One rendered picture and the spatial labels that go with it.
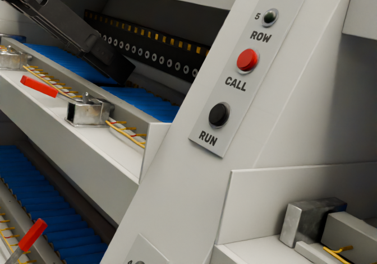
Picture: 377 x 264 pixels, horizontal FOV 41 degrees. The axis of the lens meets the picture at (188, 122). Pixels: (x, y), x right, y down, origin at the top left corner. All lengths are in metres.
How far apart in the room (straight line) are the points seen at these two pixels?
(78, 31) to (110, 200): 0.20
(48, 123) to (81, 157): 0.09
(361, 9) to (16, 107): 0.45
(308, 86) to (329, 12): 0.05
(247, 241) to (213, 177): 0.05
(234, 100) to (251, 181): 0.06
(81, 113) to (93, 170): 0.08
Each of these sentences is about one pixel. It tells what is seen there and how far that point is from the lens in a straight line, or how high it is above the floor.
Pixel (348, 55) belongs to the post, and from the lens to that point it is 0.36.
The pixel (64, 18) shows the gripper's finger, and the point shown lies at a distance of 0.54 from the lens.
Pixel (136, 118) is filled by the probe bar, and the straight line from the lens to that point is 0.50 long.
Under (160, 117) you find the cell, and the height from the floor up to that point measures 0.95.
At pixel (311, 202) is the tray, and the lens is 0.36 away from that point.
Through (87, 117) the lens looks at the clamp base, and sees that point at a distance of 0.52.
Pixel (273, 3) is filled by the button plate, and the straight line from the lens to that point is 0.37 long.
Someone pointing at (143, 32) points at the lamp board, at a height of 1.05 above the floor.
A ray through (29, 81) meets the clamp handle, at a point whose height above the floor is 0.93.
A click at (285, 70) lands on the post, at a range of 0.33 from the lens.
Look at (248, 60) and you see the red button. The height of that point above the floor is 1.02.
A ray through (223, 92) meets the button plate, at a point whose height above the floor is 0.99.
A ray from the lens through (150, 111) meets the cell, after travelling 0.55.
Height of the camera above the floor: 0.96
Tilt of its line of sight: level
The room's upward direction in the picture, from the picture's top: 27 degrees clockwise
